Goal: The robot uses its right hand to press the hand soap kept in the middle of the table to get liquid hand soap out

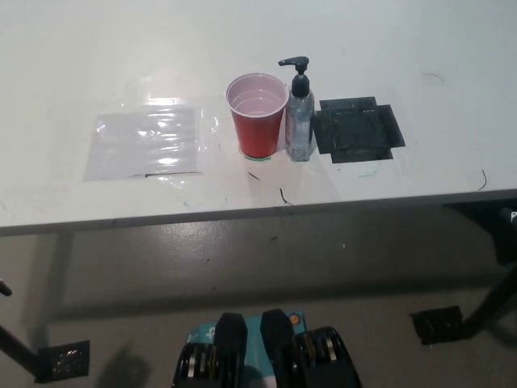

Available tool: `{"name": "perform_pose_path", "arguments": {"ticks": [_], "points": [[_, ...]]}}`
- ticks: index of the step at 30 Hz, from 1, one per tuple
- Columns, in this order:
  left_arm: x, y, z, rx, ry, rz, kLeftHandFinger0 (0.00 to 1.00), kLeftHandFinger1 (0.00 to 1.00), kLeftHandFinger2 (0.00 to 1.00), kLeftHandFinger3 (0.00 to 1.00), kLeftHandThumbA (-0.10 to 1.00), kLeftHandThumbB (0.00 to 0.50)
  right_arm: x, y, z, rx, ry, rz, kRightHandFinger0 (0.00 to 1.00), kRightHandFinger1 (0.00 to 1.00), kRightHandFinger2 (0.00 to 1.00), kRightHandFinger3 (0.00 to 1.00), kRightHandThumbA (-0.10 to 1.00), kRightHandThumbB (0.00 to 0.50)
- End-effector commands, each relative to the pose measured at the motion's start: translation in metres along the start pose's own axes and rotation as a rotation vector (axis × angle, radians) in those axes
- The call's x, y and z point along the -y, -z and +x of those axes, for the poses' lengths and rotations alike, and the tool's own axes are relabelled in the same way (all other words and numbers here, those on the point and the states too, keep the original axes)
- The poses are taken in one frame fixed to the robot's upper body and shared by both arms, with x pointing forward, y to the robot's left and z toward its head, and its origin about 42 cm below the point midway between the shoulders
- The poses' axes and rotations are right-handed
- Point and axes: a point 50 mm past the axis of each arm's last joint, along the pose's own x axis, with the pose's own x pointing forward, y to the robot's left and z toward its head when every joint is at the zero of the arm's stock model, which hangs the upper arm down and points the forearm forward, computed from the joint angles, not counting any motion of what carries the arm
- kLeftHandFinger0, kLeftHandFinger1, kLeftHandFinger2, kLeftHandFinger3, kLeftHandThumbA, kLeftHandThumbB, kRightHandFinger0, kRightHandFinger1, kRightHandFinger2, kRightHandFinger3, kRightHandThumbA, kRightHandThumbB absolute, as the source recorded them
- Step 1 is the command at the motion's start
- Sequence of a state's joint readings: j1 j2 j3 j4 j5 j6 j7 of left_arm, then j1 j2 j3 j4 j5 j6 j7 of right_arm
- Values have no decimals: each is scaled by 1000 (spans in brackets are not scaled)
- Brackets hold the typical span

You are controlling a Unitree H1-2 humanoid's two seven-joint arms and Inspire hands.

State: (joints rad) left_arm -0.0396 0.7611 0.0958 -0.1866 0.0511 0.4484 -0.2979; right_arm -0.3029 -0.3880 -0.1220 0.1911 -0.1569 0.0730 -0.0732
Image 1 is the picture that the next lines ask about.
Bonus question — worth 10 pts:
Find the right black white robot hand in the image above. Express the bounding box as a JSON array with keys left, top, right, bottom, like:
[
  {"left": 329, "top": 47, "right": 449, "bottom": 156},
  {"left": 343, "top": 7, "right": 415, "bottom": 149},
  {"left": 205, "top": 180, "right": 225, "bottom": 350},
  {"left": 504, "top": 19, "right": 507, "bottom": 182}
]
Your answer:
[{"left": 498, "top": 207, "right": 517, "bottom": 232}]

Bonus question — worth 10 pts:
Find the clear hand soap pump bottle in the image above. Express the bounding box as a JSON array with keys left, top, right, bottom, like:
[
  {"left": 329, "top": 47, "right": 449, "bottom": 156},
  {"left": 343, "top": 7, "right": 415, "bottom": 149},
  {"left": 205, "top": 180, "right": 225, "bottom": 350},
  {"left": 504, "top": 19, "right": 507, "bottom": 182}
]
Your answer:
[{"left": 277, "top": 56, "right": 315, "bottom": 162}]

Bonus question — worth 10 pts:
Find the black table leg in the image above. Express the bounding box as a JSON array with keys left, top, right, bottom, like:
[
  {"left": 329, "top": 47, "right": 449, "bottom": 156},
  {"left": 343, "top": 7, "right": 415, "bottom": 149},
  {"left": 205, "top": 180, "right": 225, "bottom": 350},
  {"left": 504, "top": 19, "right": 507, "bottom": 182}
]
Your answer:
[
  {"left": 0, "top": 321, "right": 41, "bottom": 377},
  {"left": 462, "top": 262, "right": 517, "bottom": 336}
]

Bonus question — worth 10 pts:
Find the black tape patch on table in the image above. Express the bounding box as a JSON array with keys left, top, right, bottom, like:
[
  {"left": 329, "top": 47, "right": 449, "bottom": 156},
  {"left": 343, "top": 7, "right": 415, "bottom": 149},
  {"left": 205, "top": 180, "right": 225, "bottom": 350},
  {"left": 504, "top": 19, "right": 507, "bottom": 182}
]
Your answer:
[{"left": 313, "top": 95, "right": 406, "bottom": 164}]

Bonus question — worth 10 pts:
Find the clear plastic sheet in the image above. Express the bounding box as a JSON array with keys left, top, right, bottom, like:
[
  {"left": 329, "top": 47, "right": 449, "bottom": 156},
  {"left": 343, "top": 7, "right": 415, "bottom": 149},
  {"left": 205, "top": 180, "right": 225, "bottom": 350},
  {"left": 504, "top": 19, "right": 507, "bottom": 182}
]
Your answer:
[{"left": 82, "top": 107, "right": 203, "bottom": 183}]

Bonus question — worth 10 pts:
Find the red plastic cup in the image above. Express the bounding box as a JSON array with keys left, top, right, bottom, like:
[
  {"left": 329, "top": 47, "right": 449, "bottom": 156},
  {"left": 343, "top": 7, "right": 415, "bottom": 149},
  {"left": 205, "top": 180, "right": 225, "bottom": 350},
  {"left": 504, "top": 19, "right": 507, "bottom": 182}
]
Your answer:
[{"left": 225, "top": 72, "right": 290, "bottom": 159}]

